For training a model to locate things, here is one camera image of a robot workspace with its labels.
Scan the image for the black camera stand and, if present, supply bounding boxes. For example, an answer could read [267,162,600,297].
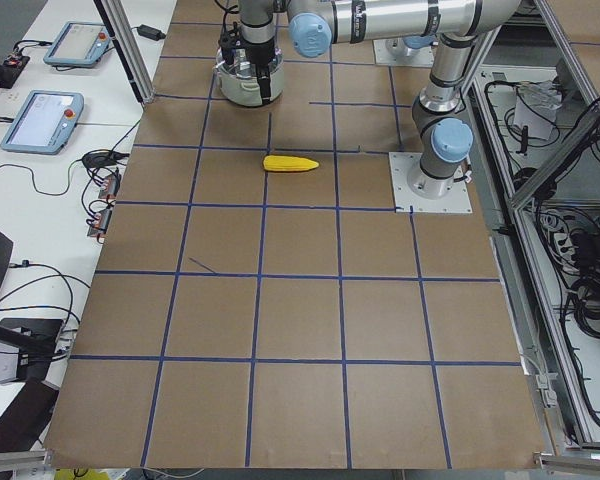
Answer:
[0,232,64,384]

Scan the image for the coiled black cables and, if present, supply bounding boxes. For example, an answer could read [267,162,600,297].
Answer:
[504,69,600,441]

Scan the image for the far teach pendant tablet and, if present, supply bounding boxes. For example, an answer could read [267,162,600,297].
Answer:
[43,21,111,68]

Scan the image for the brown paper table cover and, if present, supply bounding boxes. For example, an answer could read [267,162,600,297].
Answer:
[45,1,544,469]

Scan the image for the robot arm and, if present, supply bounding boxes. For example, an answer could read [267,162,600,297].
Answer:
[287,1,482,200]
[215,1,288,108]

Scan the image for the aluminium side frame rail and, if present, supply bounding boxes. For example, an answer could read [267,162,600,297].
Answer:
[470,1,600,454]

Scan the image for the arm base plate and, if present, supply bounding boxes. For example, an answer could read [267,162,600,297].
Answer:
[389,152,473,215]
[373,36,437,68]

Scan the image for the yellow corn cob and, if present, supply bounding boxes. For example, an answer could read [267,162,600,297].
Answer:
[262,155,320,173]

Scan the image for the teach pendant tablet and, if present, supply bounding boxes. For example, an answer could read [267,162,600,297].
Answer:
[43,21,111,68]
[0,90,84,155]

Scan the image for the small circuit board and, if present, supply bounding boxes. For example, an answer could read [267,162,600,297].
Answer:
[99,173,121,200]
[86,209,112,239]

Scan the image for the white steel cooking pot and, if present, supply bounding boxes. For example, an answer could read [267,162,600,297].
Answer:
[215,47,285,107]

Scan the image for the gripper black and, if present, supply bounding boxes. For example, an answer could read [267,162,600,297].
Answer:
[218,30,275,105]

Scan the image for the aluminium frame post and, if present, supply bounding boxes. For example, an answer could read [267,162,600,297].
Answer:
[93,0,155,105]

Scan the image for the black power adapter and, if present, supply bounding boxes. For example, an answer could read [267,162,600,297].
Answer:
[136,24,166,41]

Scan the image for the near teach pendant tablet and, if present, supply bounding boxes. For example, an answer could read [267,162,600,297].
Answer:
[0,90,84,155]

